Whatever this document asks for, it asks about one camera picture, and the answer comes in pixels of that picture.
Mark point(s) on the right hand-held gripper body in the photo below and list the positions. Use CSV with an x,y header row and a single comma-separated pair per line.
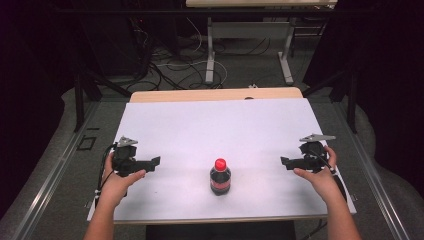
x,y
313,151

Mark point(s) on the person's right hand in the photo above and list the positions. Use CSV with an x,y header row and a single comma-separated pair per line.
x,y
321,183

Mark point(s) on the metal floor rail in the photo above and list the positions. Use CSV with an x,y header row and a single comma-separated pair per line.
x,y
373,180
50,180

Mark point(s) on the black horizontal bar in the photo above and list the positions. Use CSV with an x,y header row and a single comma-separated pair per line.
x,y
133,11

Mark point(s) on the white table cover sheet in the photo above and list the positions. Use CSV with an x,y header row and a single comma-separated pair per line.
x,y
200,126

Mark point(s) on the dark curtain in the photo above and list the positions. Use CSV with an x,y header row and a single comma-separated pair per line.
x,y
30,100
393,83

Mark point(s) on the black metal stand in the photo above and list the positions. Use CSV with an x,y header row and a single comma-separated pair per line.
x,y
79,100
351,100

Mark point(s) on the white-legged desk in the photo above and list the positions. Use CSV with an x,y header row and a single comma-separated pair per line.
x,y
210,50

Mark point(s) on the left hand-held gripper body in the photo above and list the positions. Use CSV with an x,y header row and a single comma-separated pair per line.
x,y
124,156

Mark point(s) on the person's left hand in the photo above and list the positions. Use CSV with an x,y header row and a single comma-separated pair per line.
x,y
115,186

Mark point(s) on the cola bottle with red cap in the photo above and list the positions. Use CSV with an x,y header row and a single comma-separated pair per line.
x,y
220,180

